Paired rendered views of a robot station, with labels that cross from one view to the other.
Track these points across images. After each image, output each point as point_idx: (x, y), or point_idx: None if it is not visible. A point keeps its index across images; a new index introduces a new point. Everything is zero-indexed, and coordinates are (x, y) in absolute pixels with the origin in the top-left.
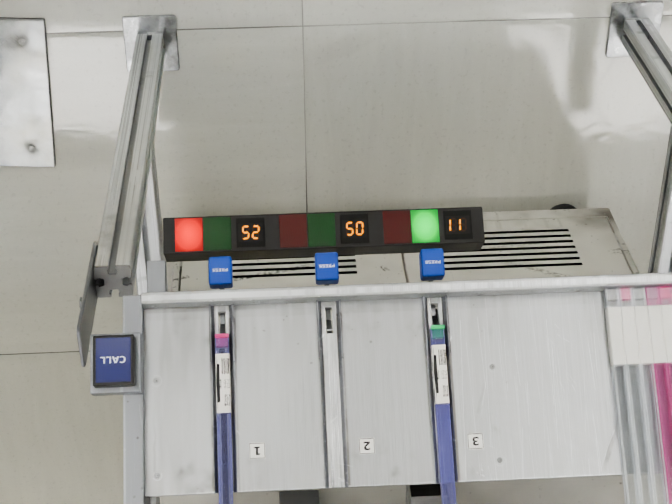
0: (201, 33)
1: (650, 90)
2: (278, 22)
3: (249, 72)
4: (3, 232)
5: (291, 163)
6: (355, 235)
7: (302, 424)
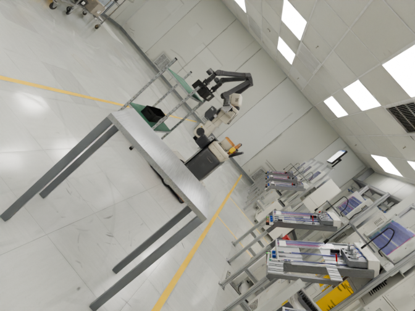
0: None
1: (228, 292)
2: (212, 308)
3: None
4: None
5: None
6: (269, 255)
7: (294, 258)
